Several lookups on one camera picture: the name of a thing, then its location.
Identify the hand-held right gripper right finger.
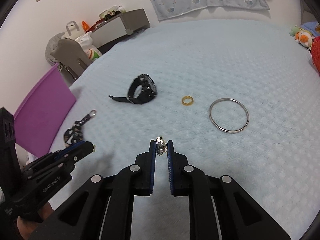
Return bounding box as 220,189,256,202
167,139,292,240

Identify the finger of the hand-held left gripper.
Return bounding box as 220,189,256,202
62,141,95,171
53,140,87,157

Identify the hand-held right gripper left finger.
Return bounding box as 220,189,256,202
29,139,157,240

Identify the black patterned keychain strap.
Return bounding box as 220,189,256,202
63,109,97,147

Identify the purple plastic bin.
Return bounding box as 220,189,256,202
14,63,77,158

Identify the black wrist watch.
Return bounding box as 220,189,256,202
108,74,158,105

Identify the person's left hand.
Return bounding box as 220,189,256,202
17,201,54,240

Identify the silver bangle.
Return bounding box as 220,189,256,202
209,98,250,133

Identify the grey chair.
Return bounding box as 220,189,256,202
51,37,94,81

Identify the green printed bag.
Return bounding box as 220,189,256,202
84,43,103,61

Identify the grey cloth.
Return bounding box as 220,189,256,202
45,32,67,63

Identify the white plastic bag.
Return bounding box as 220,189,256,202
75,31,93,48

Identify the white tote bag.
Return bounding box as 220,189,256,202
65,20,84,38

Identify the grey nightstand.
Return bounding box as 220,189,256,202
91,8,151,48

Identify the red tray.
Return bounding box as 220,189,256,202
88,20,106,31

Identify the black toy vehicle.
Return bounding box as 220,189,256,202
105,11,121,21

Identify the printed card box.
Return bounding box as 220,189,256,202
99,5,121,19

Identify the red printed quilt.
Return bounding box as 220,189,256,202
310,36,320,74

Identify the green plush toy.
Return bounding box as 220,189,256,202
290,25,304,37

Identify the orange and white plush toy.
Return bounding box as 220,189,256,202
294,29,316,48

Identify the blue patterned pillow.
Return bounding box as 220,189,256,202
300,21,320,37

